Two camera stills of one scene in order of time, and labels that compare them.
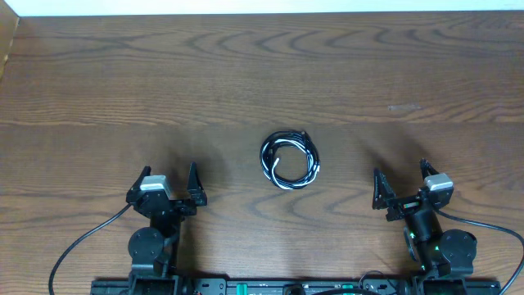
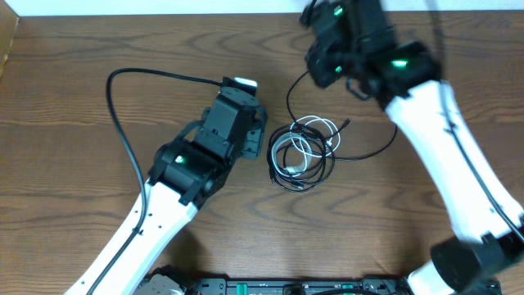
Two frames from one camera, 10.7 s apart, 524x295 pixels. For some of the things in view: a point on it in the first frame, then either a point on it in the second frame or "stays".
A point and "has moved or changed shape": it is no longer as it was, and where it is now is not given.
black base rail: (364, 286) stays
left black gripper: (196, 194) to (258, 129)
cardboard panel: (9, 20) stays
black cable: (294, 138) has moved or changed shape
